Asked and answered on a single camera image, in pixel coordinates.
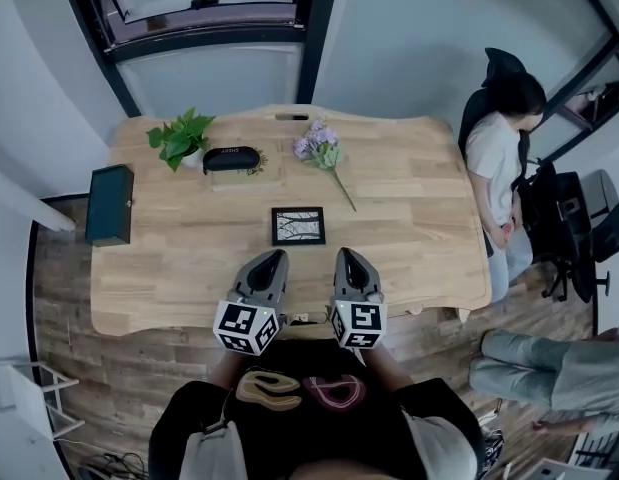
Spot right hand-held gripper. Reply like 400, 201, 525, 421
330, 246, 389, 350

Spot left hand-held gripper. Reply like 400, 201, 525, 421
212, 248, 290, 357

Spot black picture frame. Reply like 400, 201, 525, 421
271, 206, 326, 247

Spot person's right forearm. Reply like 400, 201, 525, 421
358, 343, 415, 392

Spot person's left forearm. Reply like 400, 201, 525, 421
207, 350, 253, 390

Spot person's black printed shirt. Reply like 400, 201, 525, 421
148, 337, 486, 480

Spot wooden table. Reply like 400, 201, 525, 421
90, 103, 493, 338

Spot black glasses case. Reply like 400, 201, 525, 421
202, 146, 263, 175

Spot purple artificial flower bouquet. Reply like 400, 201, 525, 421
292, 115, 358, 213

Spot dark green box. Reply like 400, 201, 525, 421
84, 164, 136, 248

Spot green potted plant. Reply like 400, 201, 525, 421
146, 106, 217, 173

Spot black framed window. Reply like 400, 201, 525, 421
57, 0, 343, 119

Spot black framed glass partition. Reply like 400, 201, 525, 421
536, 0, 619, 165

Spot black floor cables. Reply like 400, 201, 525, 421
76, 448, 151, 480

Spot white wire rack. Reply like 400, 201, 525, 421
0, 357, 86, 480

